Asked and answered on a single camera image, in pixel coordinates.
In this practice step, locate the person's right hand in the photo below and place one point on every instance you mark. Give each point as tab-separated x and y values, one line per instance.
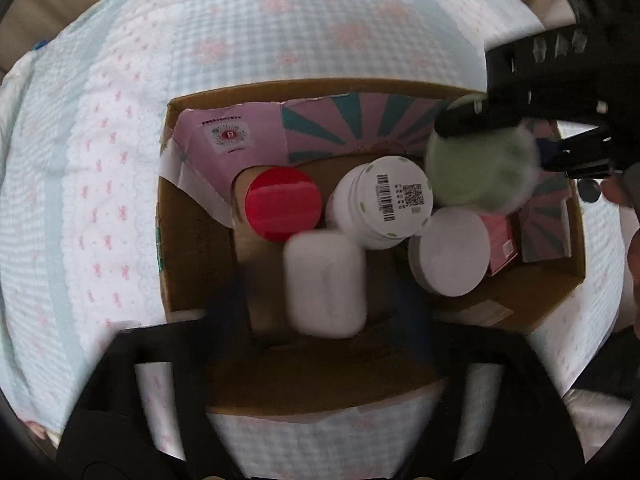
634	185

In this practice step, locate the small blue cloth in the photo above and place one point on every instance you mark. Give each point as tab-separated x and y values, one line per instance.
38	45

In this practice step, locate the red-lidded jar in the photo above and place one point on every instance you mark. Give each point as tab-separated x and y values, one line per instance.
282	205

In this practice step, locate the small pink box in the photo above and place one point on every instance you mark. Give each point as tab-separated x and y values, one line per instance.
500	240

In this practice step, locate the white round container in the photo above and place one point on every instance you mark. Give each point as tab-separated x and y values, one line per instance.
447	250

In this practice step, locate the white plastic bottle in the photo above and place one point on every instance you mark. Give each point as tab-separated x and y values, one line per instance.
380	200

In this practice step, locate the white earbuds case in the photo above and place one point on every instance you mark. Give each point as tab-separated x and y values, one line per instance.
325	285

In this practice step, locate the yellow-green tape roll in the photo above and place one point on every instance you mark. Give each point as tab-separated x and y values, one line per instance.
475	170

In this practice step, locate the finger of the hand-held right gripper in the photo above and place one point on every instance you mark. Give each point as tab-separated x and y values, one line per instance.
475	120
580	152

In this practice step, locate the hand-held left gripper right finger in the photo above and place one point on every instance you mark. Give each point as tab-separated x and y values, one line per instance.
415	325

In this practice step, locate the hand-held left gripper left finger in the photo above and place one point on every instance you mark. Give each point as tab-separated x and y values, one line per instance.
227	320

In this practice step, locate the patterned cardboard box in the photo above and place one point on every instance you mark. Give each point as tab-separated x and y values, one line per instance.
200	260

